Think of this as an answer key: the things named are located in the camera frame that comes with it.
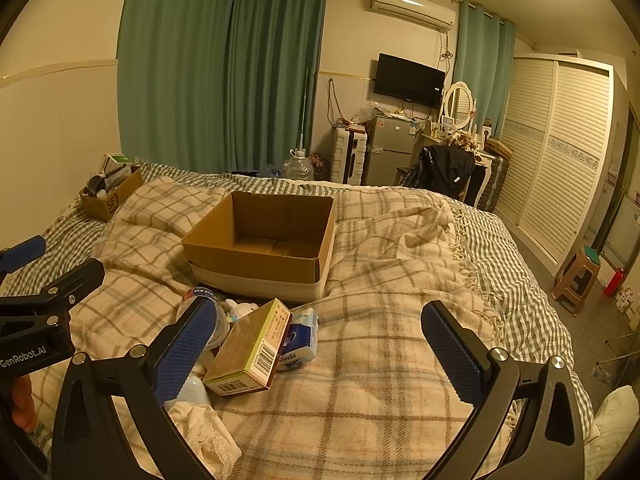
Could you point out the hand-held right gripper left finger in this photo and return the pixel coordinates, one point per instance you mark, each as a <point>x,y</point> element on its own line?
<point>184,355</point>

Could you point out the white pillow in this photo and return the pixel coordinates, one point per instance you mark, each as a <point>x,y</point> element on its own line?
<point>615,420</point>

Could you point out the person's left hand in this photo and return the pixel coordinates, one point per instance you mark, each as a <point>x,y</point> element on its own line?
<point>23,402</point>

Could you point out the beige plaid blanket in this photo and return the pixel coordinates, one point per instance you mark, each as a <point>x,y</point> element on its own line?
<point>350,360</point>

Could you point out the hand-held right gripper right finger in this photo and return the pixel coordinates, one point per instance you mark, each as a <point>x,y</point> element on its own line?
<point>452,355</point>

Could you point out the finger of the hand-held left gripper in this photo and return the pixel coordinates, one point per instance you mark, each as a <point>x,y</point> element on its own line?
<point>22,252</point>
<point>75,280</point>

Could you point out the white lace cloth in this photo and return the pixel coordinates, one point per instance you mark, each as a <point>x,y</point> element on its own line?
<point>200,430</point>

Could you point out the red fire extinguisher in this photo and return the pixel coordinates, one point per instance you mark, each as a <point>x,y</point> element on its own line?
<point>614,282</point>

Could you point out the green white carton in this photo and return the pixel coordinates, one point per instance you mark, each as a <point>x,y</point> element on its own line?
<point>116,161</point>

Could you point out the brown suitcase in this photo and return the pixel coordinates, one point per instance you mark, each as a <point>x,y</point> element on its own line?
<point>492,182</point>

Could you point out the small white toy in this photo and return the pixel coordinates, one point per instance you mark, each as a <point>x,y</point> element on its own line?
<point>239,308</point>

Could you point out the white louvred wardrobe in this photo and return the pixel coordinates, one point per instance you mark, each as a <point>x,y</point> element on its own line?
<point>555,160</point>

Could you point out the white suitcase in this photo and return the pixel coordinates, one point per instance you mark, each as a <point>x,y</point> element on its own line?
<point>349,155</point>

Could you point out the mop pole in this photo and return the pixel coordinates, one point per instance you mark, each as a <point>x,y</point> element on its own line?
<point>305,110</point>

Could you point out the blue white tissue pack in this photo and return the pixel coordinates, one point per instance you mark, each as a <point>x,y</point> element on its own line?
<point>300,340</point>

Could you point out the green curtain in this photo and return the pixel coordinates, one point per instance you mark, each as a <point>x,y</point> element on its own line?
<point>220,70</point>

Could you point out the small grey fridge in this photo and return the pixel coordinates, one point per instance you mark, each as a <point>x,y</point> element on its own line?
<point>390,150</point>

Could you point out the clear plastic bag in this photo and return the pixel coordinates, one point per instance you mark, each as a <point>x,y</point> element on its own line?
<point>364,112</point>

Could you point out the large cardboard box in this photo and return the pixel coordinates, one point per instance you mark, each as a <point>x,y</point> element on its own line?
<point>260,265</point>

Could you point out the small cardboard box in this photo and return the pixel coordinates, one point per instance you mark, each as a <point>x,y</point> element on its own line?
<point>107,202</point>

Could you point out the black wall television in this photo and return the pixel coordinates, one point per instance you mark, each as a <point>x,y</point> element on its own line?
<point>407,80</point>

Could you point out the brown barcode paper box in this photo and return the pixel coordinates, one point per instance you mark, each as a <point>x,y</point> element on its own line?
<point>247,350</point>

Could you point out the clear plastic bottle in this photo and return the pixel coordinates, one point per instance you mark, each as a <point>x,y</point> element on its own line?
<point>217,325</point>

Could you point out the white plastic bottle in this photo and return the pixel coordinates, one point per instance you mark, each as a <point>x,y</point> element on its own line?
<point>192,390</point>

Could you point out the white air conditioner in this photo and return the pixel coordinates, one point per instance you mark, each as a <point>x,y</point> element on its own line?
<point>412,6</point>

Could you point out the light blue curtain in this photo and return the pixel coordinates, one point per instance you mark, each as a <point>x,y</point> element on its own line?
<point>482,70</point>

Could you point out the brown plastic stool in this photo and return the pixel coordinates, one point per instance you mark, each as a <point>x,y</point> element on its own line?
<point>575,280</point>

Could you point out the chair with black jacket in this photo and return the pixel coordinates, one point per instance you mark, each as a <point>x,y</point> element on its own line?
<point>442,167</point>

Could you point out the large water jug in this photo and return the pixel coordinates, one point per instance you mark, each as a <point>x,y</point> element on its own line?
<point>298,166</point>

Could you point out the white oval mirror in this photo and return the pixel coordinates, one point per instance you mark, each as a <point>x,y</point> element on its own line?
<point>457,105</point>

